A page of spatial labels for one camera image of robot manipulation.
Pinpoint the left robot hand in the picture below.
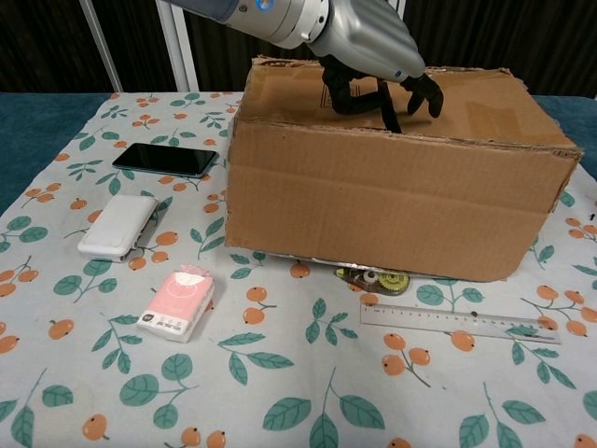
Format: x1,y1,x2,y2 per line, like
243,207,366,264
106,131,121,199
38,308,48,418
308,0,445,135

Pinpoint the brown cardboard box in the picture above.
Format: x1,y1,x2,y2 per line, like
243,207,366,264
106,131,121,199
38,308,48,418
223,55,584,284

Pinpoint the black smartphone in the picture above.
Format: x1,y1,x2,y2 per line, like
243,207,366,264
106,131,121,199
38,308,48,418
111,142,221,179

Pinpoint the correction tape dispenser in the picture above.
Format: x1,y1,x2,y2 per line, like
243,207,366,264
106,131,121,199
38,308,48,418
336,264,411,298

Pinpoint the transparent plastic ruler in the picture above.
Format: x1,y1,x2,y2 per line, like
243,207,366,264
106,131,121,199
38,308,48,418
359,301,563,345

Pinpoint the white power bank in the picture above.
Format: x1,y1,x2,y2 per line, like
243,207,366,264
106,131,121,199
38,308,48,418
76,193,160,263

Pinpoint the pink tissue pack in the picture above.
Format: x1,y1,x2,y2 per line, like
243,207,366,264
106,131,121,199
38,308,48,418
135,263,216,344

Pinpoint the floral print tablecloth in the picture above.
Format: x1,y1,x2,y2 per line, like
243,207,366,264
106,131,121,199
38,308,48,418
0,91,597,448

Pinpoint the white double frame post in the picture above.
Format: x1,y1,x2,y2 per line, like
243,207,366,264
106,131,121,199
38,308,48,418
156,0,202,92

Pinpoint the grey slim frame post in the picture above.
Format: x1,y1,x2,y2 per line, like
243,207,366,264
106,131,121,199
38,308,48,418
77,0,125,93

